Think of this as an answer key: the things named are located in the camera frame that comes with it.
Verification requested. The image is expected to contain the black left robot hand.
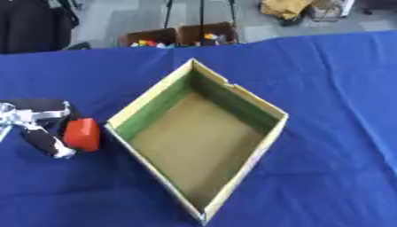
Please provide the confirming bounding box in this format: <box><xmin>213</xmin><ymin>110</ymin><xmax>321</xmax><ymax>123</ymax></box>
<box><xmin>0</xmin><ymin>98</ymin><xmax>81</xmax><ymax>160</ymax></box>

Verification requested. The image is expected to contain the yellow bag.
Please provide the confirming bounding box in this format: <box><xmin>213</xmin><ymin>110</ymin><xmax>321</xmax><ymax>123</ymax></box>
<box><xmin>259</xmin><ymin>0</ymin><xmax>315</xmax><ymax>20</ymax></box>

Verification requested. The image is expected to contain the red block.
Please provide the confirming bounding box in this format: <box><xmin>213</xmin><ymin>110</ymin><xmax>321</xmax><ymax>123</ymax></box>
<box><xmin>62</xmin><ymin>117</ymin><xmax>103</xmax><ymax>153</ymax></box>

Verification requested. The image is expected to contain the black tripod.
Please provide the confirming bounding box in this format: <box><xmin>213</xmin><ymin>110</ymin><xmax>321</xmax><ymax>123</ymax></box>
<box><xmin>162</xmin><ymin>0</ymin><xmax>239</xmax><ymax>30</ymax></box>

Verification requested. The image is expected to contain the tan cardboard box green inside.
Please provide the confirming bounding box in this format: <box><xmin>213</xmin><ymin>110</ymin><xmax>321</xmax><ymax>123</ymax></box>
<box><xmin>104</xmin><ymin>58</ymin><xmax>291</xmax><ymax>226</ymax></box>

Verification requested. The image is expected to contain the brown cardboard box with toys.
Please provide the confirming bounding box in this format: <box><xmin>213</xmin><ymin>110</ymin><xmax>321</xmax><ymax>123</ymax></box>
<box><xmin>176</xmin><ymin>21</ymin><xmax>241</xmax><ymax>47</ymax></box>
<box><xmin>118</xmin><ymin>27</ymin><xmax>180</xmax><ymax>49</ymax></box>

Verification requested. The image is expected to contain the black chair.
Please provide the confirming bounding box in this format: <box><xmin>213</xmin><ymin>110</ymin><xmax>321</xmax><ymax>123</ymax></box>
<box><xmin>0</xmin><ymin>0</ymin><xmax>81</xmax><ymax>55</ymax></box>

